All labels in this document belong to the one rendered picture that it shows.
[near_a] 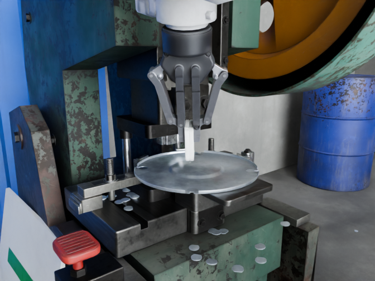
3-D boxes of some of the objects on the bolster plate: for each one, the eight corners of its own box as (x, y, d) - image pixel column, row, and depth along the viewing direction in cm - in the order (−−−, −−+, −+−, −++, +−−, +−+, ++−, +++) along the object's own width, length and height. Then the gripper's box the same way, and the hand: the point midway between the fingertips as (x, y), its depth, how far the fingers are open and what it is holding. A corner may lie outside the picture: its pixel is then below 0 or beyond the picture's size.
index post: (254, 183, 93) (255, 149, 90) (246, 185, 91) (248, 151, 89) (246, 180, 95) (248, 146, 93) (238, 182, 93) (240, 149, 91)
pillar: (133, 174, 91) (131, 122, 88) (125, 175, 90) (123, 123, 86) (129, 172, 93) (126, 121, 89) (121, 173, 91) (119, 122, 88)
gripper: (138, 32, 47) (152, 168, 60) (232, 30, 47) (226, 169, 60) (146, 18, 54) (157, 144, 67) (230, 17, 53) (224, 145, 66)
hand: (189, 140), depth 61 cm, fingers closed
